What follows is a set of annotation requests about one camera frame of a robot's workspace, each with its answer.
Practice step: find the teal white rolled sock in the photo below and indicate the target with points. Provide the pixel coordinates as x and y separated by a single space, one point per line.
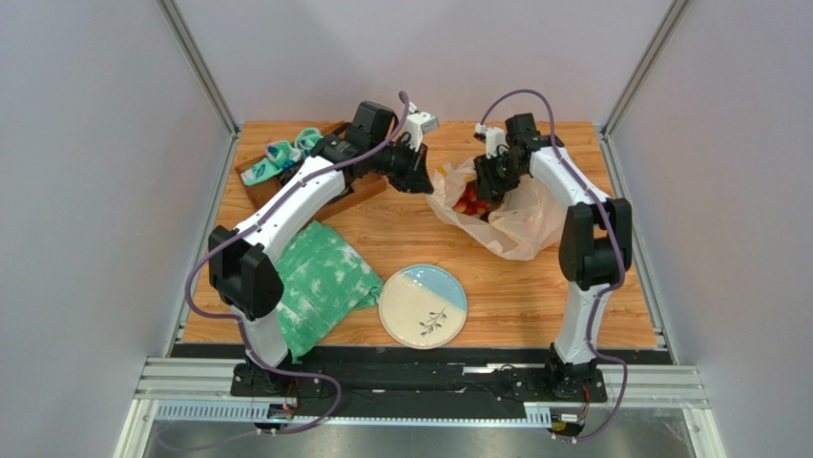
307 139

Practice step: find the white teal patterned sock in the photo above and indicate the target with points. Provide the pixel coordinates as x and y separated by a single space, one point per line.
278 157

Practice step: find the green white cloth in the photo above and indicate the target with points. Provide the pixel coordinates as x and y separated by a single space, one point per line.
324 279

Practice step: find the aluminium frame rail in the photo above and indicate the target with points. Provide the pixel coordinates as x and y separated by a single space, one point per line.
187 42

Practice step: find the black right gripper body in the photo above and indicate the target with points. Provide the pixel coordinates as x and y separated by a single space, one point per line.
489 179

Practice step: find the wooden compartment tray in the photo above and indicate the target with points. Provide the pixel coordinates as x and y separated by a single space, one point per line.
240 201

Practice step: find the translucent white plastic bag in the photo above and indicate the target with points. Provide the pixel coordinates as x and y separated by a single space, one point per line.
527 221

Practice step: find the cream and blue ceramic plate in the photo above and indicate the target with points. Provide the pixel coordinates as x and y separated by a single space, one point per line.
423 307

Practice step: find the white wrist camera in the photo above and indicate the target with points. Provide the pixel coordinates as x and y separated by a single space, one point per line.
494 139
417 125

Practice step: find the red fake fruit bunch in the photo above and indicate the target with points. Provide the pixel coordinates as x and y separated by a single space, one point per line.
470 204

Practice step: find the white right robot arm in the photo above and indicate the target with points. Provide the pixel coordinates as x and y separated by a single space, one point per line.
595 251

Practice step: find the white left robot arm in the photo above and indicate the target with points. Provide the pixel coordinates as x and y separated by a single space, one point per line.
241 261

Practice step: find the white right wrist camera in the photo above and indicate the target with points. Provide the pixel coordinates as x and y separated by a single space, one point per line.
494 139

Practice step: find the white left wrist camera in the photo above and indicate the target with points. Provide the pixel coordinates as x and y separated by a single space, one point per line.
417 125

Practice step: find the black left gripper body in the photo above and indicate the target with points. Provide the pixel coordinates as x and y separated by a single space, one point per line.
399 163

